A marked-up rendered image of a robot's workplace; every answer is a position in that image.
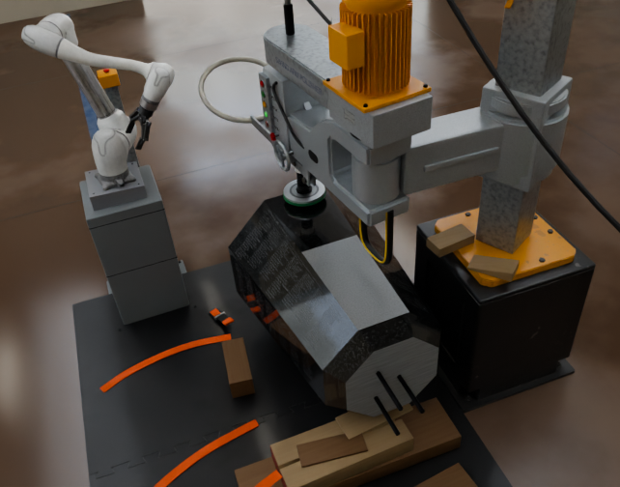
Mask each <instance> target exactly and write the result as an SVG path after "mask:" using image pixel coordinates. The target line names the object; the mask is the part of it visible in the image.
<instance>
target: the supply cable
mask: <svg viewBox="0 0 620 487"><path fill-rule="evenodd" d="M446 1H447V2H448V4H449V6H450V7H451V9H452V11H453V12H454V14H455V16H456V18H457V19H458V20H459V22H460V23H461V25H462V27H463V28H464V30H465V33H466V34H467V36H468V38H469V39H470V41H471V42H472V44H473V46H474V47H475V49H476V50H477V52H478V54H479V55H480V57H481V58H482V60H483V61H484V63H485V65H486V66H487V68H488V69H489V71H490V72H491V74H492V76H493V78H494V79H495V81H496V82H497V84H498V85H499V86H500V88H501V89H502V91H503V92H504V94H505V95H506V97H507V98H508V100H509V101H510V102H511V103H512V104H513V106H514V107H515V109H516V110H517V112H518V113H519V115H520V116H521V118H522V119H523V120H524V122H525V123H526V124H527V126H528V127H529V128H530V130H531V131H532V132H533V134H534V135H535V136H536V138H537V139H538V140H539V142H540V143H541V144H542V146H543V147H544V148H545V149H546V151H547V152H548V153H549V154H550V156H551V157H552V158H553V159H554V161H555V162H556V163H557V164H558V166H559V167H560V168H561V169H562V171H563V172H564V173H565V174H566V175H567V177H568V178H569V179H570V180H571V181H572V182H573V183H574V185H575V186H576V187H577V188H578V189H579V190H580V191H581V193H582V194H583V195H584V196H585V197H586V198H587V199H588V200H589V202H590V203H591V204H592V205H593V206H594V207H595V208H596V209H597V210H598V211H599V212H600V213H601V214H602V215H603V216H604V217H605V218H606V219H607V220H608V221H609V222H610V223H611V224H612V225H613V226H614V227H615V228H616V229H617V231H618V232H619V233H620V223H619V222H618V221H617V220H616V219H615V218H614V217H613V216H612V215H611V214H610V213H609V212H608V211H607V210H606V209H605V208H604V207H603V206H602V205H601V204H600V203H599V202H598V200H597V199H596V198H595V197H594V196H593V195H592V194H591V193H590V192H589V190H588V189H587V188H586V187H585V186H584V185H583V184H582V183H581V181H580V180H579V179H578V178H577V177H576V176H575V175H574V174H573V172H572V171H571V170H570V169H569V167H568V166H567V165H566V164H565V162H564V161H563V160H562V159H561V158H560V156H559V155H558V154H557V153H556V151H555V150H554V149H553V148H552V147H551V145H550V144H549V143H548V141H547V140H546V139H545V137H544V136H543V135H542V133H541V132H539V130H538V129H537V128H536V126H535V125H534V124H533V122H532V121H531V120H530V118H529V117H528V116H527V114H526V113H525V111H524V110H523V109H522V107H521V105H520V104H519V102H518V101H517V100H516V98H515V97H514V95H513V94H512V92H511V91H510V89H509V88H508V86H507V85H506V84H505V82H504V81H503V79H502V78H501V76H500V75H499V73H498V72H497V70H496V69H495V67H494V65H493V63H492V62H491V60H490V58H489V57H488V55H487V54H486V52H485V51H484V49H483V47H482V46H481V44H480V43H479V42H478V41H477V39H476V37H475V36H474V34H473V32H472V31H471V29H470V27H469V26H468V24H467V22H466V20H465V18H464V16H463V15H462V13H461V11H460V10H459V8H458V6H457V4H456V3H455V1H454V0H446Z"/></svg>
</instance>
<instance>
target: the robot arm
mask: <svg viewBox="0 0 620 487"><path fill-rule="evenodd" d="M21 38H22V39H23V41H24V42H25V43H26V44H27V45H29V46H30V47H32V48H33V49H35V50H37V51H38V52H41V53H43V54H45V55H48V56H52V57H55V58H58V59H62V60H63V61H64V63H65V65H66V66H67V68H68V69H69V71H70V73H71V75H72V77H73V78H74V80H75V81H76V83H77V85H78V86H79V88H80V89H81V91H82V93H83V94H84V96H85V97H86V99H87V101H88V102H89V104H90V105H91V106H92V108H93V109H94V111H95V113H96V114H97V116H98V117H99V118H98V127H99V130H98V131H97V132H96V133H95V134H94V136H93V139H92V151H93V156H94V160H95V163H96V166H97V169H98V173H96V174H95V178H97V179H98V180H99V182H100V184H101V185H102V189H103V190H108V189H109V188H112V187H115V186H118V187H120V188H122V187H125V184H127V183H131V182H135V181H136V177H134V176H133V175H132V174H131V173H130V171H129V170H128V167H127V154H128V151H129V150H130V148H131V147H132V145H133V143H134V141H135V139H136V135H137V127H136V125H135V121H137V120H138V121H139V122H140V126H141V137H140V138H139V141H138V143H137V145H136V148H135V149H136V150H141V149H142V146H143V144H144V142H145V141H149V134H150V127H151V124H152V123H151V122H149V118H150V117H152V116H153V114H154V111H156V109H157V107H158V105H159V103H160V101H161V99H162V98H163V97H164V96H165V94H166V92H167V90H168V88H169V87H170V86H171V84H172V83H173V80H174V76H175V73H174V70H173V68H172V67H171V66H170V65H168V64H166V63H156V62H152V63H150V64H147V63H142V62H139V61H134V60H129V59H124V58H118V57H111V56H105V55H99V54H95V53H91V52H88V51H86V50H84V49H82V48H80V47H78V40H77V37H76V34H75V31H74V25H73V22H72V20H71V19H70V18H69V17H68V16H67V15H65V14H59V13H56V14H50V15H48V16H46V17H45V18H44V19H42V20H41V21H40V23H39V24H37V25H26V26H25V27H24V28H23V30H22V34H21ZM90 66H92V67H98V68H106V69H116V70H126V71H133V72H138V73H140V74H142V75H143V76H144V77H145V78H146V83H145V86H144V92H143V94H142V97H141V100H140V101H139V103H140V105H139V107H136V109H135V110H134V111H133V112H132V113H131V114H130V115H129V116H127V115H126V114H125V113H124V112H123V111H122V110H119V109H116V108H114V106H113V104H112V103H111V101H110V99H109V98H108V97H107V95H106V94H105V92H104V90H103V89H102V87H101V85H100V84H99V81H98V80H97V78H96V76H95V75H94V73H93V71H92V70H91V68H90ZM143 124H145V125H143Z"/></svg>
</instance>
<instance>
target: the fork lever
mask: <svg viewBox="0 0 620 487"><path fill-rule="evenodd" d="M250 118H251V120H252V123H251V124H252V125H253V126H254V127H255V128H256V129H257V130H258V131H259V132H260V133H261V134H262V135H263V136H264V137H265V138H266V139H267V140H268V141H269V142H270V143H271V138H270V132H269V131H268V130H267V129H266V128H265V120H264V121H261V122H259V121H258V120H257V119H256V118H255V117H254V116H253V115H250ZM271 144H272V143H271ZM292 165H293V166H294V167H295V168H296V169H297V170H298V171H299V172H300V173H301V174H302V175H303V170H302V164H301V163H300V162H298V161H296V162H293V163H292ZM316 179H317V178H316V177H315V176H313V175H312V174H311V173H310V181H311V184H312V185H313V186H315V185H316Z"/></svg>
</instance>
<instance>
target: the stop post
mask: <svg viewBox="0 0 620 487"><path fill-rule="evenodd" d="M97 74H98V78H99V84H100V85H101V87H102V89H105V92H106V95H107V97H108V98H109V99H110V101H111V103H112V104H113V106H114V108H116V109H119V110H122V111H123V112H124V113H125V111H124V107H123V104H122V100H121V96H120V93H119V89H118V86H119V85H121V84H120V80H119V77H118V74H117V71H116V69H109V72H104V71H103V70H99V71H97ZM125 114H126V113H125ZM133 161H136V162H137V165H138V167H140V165H139V162H138V158H137V155H136V152H135V148H134V145H132V147H131V148H130V150H129V151H128V154H127V162H133Z"/></svg>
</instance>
